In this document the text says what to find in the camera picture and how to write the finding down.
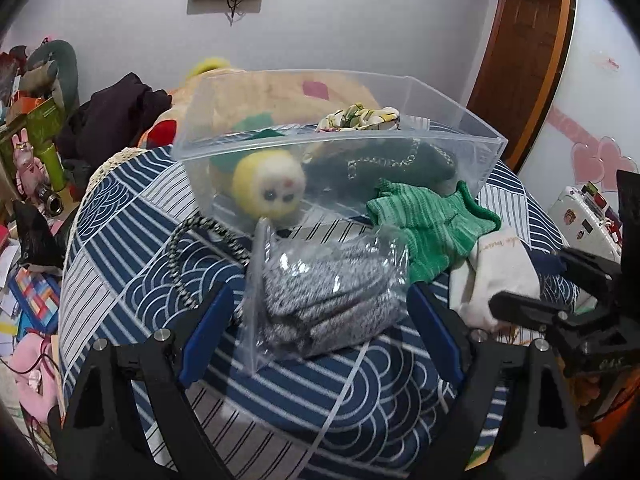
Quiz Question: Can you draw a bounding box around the navy blue cloth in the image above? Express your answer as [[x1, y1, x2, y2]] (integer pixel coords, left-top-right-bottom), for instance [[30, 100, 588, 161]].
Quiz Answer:
[[529, 250, 582, 307]]

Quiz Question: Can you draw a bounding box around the clear plastic storage bin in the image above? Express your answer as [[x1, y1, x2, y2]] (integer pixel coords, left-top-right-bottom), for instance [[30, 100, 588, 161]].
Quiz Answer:
[[171, 69, 509, 223]]

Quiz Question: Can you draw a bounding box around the clear bag of grey knitwear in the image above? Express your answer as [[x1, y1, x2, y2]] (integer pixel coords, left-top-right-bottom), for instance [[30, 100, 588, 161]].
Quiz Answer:
[[237, 219, 412, 376]]

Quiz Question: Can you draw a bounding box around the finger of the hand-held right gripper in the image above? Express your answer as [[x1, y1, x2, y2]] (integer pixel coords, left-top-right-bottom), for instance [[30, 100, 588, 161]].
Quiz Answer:
[[488, 291, 568, 335], [557, 247, 624, 292]]

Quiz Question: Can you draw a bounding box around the floral fabric scrunchie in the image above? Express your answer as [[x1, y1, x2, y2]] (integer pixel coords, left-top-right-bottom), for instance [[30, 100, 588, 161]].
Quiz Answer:
[[315, 103, 401, 134]]

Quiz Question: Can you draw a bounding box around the blue wave patterned blanket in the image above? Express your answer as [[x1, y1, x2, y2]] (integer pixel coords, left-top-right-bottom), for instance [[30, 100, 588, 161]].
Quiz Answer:
[[58, 145, 583, 480]]

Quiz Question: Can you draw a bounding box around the large beige plush pillow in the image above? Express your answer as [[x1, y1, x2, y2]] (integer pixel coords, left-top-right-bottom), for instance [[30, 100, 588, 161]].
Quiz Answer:
[[137, 57, 382, 153]]

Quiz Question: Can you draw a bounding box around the brown wooden door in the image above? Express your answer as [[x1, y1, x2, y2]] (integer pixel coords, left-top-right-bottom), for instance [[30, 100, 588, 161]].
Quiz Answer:
[[466, 0, 579, 173]]

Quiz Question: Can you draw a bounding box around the pink plush toy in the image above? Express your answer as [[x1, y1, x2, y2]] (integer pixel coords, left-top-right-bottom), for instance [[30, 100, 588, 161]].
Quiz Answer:
[[6, 332, 62, 422]]

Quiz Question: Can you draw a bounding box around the white suitcase with stickers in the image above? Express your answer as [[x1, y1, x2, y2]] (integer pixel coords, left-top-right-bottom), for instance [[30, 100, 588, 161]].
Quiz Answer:
[[548, 185, 624, 262]]

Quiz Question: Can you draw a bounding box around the cream lace cloth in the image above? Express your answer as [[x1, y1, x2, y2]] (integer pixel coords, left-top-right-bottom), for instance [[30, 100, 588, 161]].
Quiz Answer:
[[82, 148, 151, 201]]

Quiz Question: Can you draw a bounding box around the green cardboard box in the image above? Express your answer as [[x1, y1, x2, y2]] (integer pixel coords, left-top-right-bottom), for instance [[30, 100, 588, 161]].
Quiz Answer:
[[20, 99, 69, 147]]

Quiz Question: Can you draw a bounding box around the black and white braided cord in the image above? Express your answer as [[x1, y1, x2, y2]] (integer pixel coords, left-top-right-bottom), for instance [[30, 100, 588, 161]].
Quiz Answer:
[[167, 213, 251, 311]]

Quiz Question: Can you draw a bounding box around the dark clothing pile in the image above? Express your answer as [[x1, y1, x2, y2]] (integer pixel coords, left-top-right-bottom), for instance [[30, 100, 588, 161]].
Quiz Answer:
[[56, 72, 174, 173]]

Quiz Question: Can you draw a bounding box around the green knitted cloth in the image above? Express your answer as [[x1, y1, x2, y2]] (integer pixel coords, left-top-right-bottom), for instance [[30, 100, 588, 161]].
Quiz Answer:
[[366, 178, 503, 284]]

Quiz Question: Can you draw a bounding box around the pink bunny toy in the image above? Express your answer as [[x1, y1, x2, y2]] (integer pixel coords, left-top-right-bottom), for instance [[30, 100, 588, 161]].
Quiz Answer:
[[12, 128, 47, 197]]

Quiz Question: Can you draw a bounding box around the yellow round plush toy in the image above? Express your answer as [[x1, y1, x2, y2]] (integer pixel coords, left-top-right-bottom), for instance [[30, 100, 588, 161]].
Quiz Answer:
[[210, 147, 307, 221]]

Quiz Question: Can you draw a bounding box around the colourful checkered box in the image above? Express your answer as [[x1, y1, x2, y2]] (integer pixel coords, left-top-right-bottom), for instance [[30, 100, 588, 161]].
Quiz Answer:
[[7, 266, 62, 335]]

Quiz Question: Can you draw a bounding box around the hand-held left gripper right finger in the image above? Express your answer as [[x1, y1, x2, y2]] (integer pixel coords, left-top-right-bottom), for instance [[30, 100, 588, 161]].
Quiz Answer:
[[406, 282, 587, 480]]

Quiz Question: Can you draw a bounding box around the black bag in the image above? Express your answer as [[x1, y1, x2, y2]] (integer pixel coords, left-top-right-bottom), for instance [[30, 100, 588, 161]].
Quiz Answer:
[[12, 200, 67, 270]]

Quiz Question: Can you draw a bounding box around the green bottle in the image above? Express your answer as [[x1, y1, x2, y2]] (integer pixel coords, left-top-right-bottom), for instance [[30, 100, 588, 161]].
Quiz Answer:
[[42, 141, 67, 192]]

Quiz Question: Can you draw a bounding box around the dark cloth with chain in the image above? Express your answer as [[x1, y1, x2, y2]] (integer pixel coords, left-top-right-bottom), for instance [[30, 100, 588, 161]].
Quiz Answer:
[[304, 139, 459, 197]]

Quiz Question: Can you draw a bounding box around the white plastic strip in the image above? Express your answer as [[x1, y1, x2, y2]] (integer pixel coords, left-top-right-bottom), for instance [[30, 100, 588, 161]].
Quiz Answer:
[[299, 337, 376, 480]]

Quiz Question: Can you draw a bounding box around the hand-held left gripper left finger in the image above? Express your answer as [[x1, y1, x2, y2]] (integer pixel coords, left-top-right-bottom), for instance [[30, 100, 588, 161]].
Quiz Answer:
[[47, 282, 236, 480]]

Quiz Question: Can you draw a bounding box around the grey green plush toy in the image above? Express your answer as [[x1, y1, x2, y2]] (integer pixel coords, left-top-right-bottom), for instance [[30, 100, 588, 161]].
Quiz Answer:
[[24, 40, 80, 111]]

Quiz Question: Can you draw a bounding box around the pink heart wall sticker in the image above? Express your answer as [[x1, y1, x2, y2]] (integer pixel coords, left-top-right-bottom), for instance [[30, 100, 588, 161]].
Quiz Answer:
[[571, 136, 639, 197]]

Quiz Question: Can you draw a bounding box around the cream cloth bag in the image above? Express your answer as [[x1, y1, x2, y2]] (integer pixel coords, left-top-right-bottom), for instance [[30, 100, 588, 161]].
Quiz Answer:
[[448, 229, 544, 346]]

